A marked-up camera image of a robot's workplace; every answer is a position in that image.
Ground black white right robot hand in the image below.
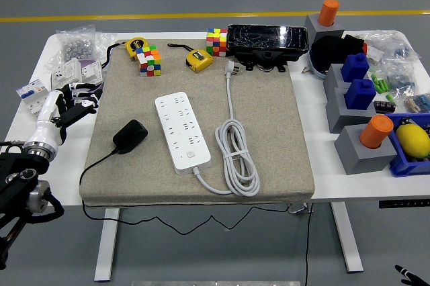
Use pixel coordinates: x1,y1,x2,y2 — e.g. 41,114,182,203
394,265,430,286

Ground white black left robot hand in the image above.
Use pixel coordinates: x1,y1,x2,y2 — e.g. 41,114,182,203
28,83,102,148

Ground black plug adapter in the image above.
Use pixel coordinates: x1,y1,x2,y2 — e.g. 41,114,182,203
112,119,149,155

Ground white power strip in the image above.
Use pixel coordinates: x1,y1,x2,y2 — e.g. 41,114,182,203
155,91,212,176

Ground thin black adapter cord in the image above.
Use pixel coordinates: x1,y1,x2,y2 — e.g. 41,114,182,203
79,150,293,236

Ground white blue circuit breaker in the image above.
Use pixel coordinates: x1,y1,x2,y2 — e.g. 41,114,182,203
15,79,51,120

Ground white table leg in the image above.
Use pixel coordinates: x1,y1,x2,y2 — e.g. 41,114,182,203
331,201,364,273
93,207,121,283

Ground black table control panel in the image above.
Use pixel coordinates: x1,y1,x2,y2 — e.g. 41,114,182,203
378,199,430,209

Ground clear bag of metal nuts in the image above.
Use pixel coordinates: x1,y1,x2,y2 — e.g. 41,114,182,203
46,24,108,68

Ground blue plastic bin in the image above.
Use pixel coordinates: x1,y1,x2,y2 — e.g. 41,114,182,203
382,112,430,178

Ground yellow tape measure black print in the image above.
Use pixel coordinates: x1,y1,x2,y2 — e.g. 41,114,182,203
100,37,150,68

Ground multicolour puzzle cube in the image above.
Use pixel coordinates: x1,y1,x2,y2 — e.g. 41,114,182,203
206,28,228,58
135,45,163,77

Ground grey block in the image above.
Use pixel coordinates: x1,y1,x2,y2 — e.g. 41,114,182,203
304,13,346,44
325,87,377,134
334,124,398,176
323,63,352,94

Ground grey under-table box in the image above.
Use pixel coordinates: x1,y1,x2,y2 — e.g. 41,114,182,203
287,202,314,215

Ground yellow lemon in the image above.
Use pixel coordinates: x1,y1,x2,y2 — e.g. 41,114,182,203
395,124,430,158

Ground orange cylinder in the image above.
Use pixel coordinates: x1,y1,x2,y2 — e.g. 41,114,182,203
359,114,394,150
317,0,340,28

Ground yellow tape measure dark window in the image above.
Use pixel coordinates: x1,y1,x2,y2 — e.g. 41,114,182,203
167,42,214,74

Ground black component pack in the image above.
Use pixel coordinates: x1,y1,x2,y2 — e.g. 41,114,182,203
374,99,396,115

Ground clear bag beige blue terminals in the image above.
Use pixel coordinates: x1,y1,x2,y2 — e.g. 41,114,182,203
402,93,430,114

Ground blue plastic block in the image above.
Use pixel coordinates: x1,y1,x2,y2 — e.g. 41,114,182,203
343,79,376,111
340,52,370,83

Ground green plastic anchors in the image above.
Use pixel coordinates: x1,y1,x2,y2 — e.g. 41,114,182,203
371,73,394,101

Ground clear bag blue connectors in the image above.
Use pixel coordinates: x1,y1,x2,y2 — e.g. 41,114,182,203
382,60,417,97

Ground grey-brown mat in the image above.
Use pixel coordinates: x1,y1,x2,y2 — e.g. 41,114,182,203
79,38,316,207

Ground white round dish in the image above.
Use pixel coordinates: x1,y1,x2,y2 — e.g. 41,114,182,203
308,49,332,81

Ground large clear bag blue parts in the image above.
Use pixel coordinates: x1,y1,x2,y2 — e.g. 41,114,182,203
355,30,421,64

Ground black cloth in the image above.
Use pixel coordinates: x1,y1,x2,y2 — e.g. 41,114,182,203
310,34,366,74

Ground white wall socket panel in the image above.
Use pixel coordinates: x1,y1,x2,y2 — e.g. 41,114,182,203
50,57,83,94
79,60,103,86

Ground black hanging power cable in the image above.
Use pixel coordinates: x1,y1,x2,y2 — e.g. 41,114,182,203
304,211,312,286

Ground white power strip cable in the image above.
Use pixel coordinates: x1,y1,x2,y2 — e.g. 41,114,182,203
193,59,261,197

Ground black cracked-screen device with bracket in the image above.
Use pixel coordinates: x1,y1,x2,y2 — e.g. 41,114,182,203
226,23,309,74

